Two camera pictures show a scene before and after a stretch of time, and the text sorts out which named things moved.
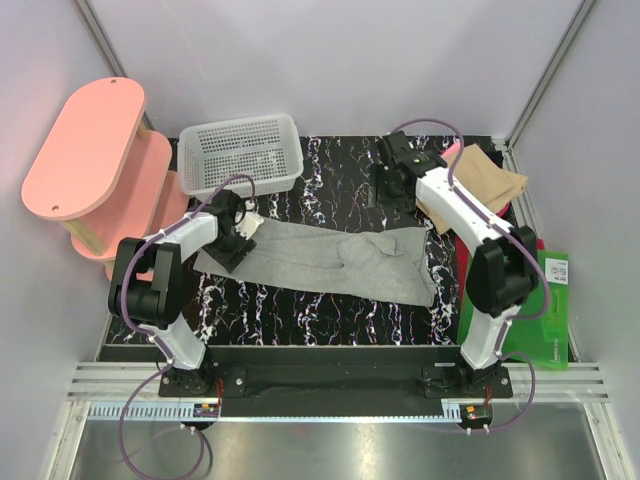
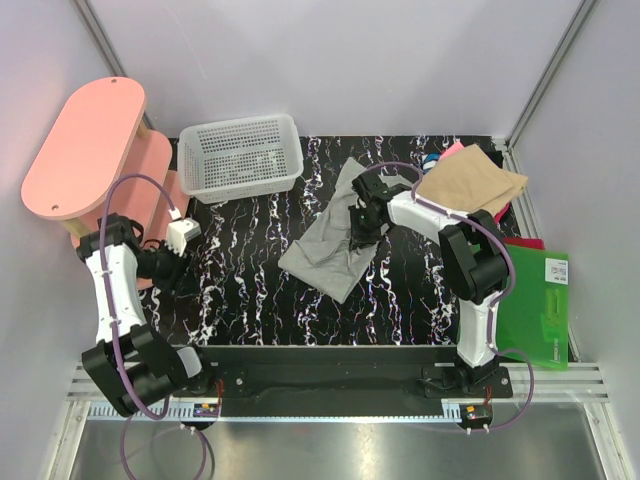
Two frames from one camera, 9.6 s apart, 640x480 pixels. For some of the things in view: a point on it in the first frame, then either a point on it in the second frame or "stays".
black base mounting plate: x=336 y=381 stays
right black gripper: x=377 y=197 to x=357 y=237
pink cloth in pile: x=452 y=150 stays
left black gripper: x=230 y=259 to x=182 y=279
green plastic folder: x=543 y=339 stays
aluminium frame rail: x=114 y=382 stays
